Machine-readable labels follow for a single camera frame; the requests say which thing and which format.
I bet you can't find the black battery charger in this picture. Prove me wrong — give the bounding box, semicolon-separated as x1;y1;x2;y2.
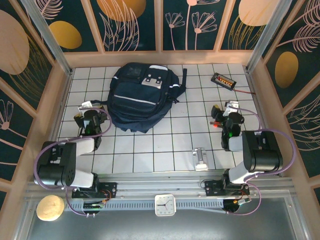
210;72;238;90

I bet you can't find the grey metal sheet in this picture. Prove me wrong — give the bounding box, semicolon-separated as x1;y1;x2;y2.
14;197;307;240

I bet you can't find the thin red wire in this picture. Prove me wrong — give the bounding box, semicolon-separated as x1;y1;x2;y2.
234;87;256;96

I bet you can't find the navy blue backpack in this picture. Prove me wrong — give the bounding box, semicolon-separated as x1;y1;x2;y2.
90;62;188;134

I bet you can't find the grey slotted cable duct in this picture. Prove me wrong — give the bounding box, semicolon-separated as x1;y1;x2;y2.
64;199;226;213

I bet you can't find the silver white stapler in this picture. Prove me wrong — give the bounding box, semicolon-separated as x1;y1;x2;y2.
191;147;210;172

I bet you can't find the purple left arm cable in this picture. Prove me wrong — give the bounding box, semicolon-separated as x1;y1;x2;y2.
33;107;113;217

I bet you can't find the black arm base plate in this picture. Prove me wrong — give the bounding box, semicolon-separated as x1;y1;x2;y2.
71;181;118;200
204;179;251;197

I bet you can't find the aluminium frame post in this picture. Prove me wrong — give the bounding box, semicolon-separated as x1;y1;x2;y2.
244;0;301;74
19;0;74;77

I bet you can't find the aluminium mounting rail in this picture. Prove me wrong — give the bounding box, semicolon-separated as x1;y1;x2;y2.
27;172;293;200

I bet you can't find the white square analog clock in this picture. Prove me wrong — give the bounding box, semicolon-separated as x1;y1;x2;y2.
154;193;177;217

